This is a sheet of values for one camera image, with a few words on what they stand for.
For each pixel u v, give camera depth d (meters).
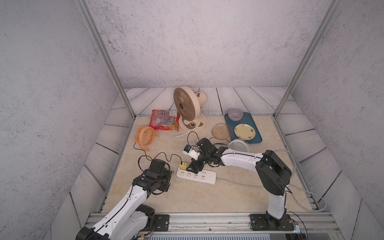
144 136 0.98
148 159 0.65
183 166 0.86
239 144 0.89
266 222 0.64
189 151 0.77
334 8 0.70
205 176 0.87
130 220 0.57
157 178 0.63
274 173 0.49
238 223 0.74
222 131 1.11
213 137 1.08
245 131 1.09
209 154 0.70
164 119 1.11
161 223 0.73
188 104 0.93
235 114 1.18
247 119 1.18
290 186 0.86
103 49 0.84
